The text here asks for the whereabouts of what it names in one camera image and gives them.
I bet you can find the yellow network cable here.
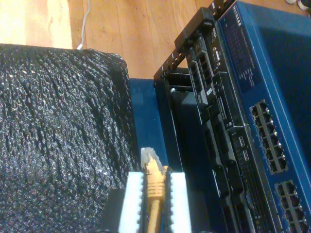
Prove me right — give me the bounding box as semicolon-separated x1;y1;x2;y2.
140;147;171;233

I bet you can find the black rack tray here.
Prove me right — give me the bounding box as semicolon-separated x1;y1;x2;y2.
153;69;234;233

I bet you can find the black bubble mat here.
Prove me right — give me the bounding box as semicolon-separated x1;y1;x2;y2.
0;43;137;233

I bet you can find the black rack server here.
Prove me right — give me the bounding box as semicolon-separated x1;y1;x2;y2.
174;7;286;233

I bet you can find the blue base plate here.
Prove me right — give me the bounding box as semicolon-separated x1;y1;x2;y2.
128;77;195;233

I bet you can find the black perforated rack post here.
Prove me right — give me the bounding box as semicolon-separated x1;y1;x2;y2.
153;0;238;85

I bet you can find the blue network switch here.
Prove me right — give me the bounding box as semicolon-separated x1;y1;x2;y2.
217;0;311;233

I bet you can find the thin white cable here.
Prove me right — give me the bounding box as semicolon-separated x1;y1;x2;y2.
77;0;92;50

